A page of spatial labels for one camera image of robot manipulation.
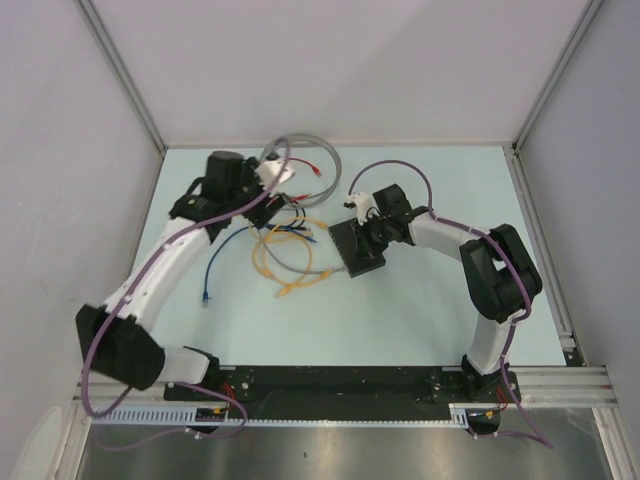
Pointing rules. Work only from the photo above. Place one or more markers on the aluminium frame rail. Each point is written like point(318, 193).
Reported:
point(540, 387)

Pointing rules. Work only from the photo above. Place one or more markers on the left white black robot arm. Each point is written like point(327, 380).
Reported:
point(116, 337)

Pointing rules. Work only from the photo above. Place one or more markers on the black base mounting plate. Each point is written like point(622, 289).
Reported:
point(356, 394)

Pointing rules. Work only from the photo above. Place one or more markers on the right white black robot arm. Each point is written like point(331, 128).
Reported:
point(500, 276)

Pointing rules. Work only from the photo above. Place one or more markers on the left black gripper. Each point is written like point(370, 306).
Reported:
point(262, 214)

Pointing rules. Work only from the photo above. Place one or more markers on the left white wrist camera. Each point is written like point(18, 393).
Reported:
point(274, 173)

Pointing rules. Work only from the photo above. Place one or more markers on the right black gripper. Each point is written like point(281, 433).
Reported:
point(366, 247)

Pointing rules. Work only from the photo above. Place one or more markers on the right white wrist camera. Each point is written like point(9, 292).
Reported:
point(364, 206)

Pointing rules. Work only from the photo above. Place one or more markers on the grey slotted cable duct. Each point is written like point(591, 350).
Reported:
point(182, 416)

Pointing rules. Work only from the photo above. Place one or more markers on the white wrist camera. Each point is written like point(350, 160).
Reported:
point(274, 173)
point(364, 206)

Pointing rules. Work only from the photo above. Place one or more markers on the black network switch box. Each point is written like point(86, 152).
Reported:
point(343, 237)

